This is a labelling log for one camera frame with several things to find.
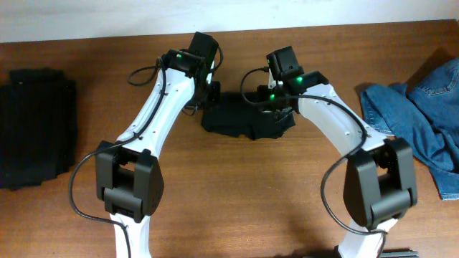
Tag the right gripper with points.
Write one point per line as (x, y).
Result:
(263, 92)

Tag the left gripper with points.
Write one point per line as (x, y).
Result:
(214, 90)

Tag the black t-shirt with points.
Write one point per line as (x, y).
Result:
(234, 117)

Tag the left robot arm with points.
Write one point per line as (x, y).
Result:
(128, 176)

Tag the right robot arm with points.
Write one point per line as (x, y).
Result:
(380, 183)

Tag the black fabric storage container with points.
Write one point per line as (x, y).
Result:
(38, 127)

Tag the blue denim jeans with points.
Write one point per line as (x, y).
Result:
(426, 116)

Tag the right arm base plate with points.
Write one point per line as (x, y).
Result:
(400, 254)

